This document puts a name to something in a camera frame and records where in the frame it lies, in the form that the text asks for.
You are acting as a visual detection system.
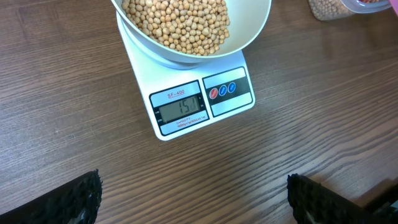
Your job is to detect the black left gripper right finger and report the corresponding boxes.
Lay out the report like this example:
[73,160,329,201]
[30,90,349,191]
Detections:
[287,174,397,224]

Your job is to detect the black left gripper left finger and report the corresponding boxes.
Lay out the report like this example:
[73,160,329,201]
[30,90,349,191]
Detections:
[1,169,103,224]

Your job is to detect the pink measuring scoop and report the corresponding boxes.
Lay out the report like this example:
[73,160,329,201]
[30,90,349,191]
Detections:
[389,0,398,16]

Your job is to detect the white digital kitchen scale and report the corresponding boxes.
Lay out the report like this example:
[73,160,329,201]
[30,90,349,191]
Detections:
[116,14,256,141]

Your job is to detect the white bowl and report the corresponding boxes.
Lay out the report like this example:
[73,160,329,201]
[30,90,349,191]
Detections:
[111,0,271,63]

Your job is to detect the soybeans in bowl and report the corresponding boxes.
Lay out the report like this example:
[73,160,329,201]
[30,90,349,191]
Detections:
[121,0,230,56]

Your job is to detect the soybeans in container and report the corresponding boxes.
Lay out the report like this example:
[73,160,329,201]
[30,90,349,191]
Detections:
[308,0,354,21]

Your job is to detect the clear plastic container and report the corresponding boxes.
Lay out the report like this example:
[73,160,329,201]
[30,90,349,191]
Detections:
[308,0,392,21]

